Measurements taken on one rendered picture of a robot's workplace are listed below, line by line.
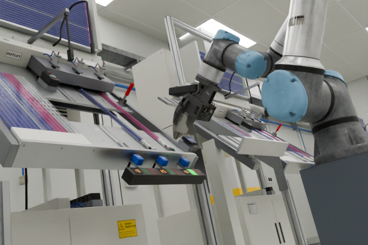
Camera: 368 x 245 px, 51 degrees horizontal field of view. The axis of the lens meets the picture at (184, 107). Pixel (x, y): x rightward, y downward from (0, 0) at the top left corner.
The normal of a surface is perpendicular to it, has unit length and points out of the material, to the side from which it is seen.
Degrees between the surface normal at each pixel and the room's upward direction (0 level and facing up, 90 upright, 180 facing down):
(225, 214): 90
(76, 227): 90
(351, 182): 90
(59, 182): 90
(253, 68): 136
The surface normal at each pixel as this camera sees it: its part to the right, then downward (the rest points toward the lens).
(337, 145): -0.50, -0.48
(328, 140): -0.75, -0.37
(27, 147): 0.65, 0.44
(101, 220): 0.75, -0.35
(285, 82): -0.79, 0.07
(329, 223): -0.65, -0.14
